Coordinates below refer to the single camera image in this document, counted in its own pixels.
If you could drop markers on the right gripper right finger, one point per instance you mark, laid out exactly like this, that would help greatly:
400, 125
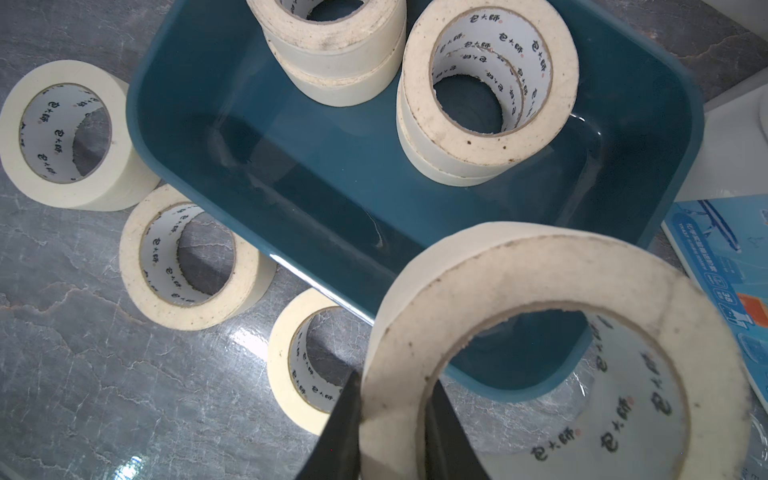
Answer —
448, 453

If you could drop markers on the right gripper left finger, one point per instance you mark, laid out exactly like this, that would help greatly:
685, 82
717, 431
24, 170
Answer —
336, 455

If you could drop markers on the lower cream tape roll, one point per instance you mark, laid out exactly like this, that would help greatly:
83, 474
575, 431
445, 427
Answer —
348, 91
428, 170

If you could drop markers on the blue lidded storage box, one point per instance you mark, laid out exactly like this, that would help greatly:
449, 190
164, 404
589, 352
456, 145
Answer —
717, 225

